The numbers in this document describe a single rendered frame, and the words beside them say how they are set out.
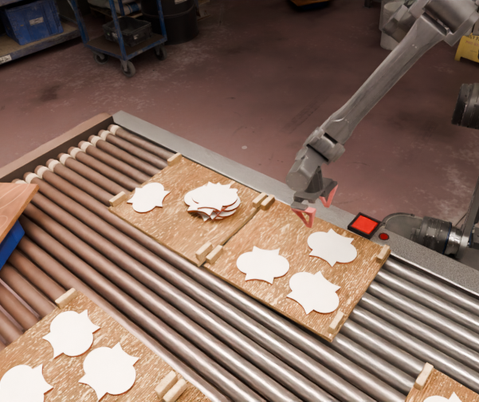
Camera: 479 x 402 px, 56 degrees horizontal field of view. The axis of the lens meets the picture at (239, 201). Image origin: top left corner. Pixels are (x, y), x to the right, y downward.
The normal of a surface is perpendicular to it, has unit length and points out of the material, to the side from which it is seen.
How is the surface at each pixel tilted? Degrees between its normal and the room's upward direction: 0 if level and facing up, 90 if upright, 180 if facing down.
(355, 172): 0
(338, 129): 83
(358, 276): 0
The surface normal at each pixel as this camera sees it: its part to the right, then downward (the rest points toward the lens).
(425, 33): -0.37, 0.54
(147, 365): -0.07, -0.74
